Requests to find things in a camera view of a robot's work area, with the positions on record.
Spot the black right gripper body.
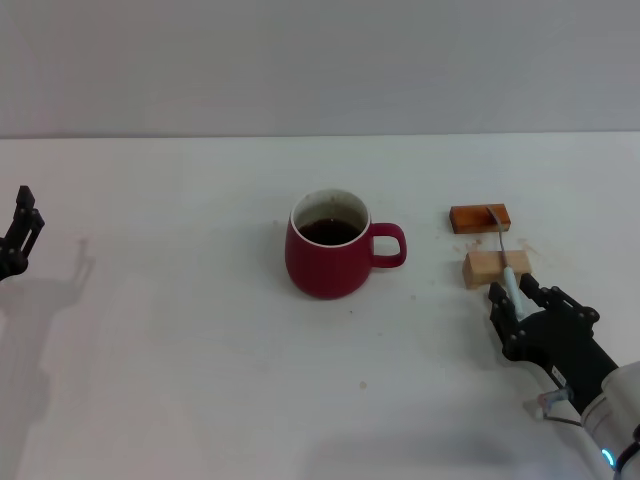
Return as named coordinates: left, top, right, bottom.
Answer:
left=502, top=308, right=622, bottom=417

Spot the blue-handled metal spoon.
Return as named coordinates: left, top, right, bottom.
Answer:
left=485, top=205, right=530, bottom=321

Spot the red ceramic cup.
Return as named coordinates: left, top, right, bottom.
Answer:
left=284, top=187, right=408, bottom=301

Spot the light wooden block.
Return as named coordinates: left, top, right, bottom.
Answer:
left=460, top=249, right=533, bottom=291

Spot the dark brown wooden block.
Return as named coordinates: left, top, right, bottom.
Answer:
left=448, top=203, right=514, bottom=236

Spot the dark brown coffee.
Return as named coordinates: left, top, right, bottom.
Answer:
left=298, top=218, right=362, bottom=247

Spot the grey wrist cable with plug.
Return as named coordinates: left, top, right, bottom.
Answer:
left=522, top=387, right=585, bottom=427

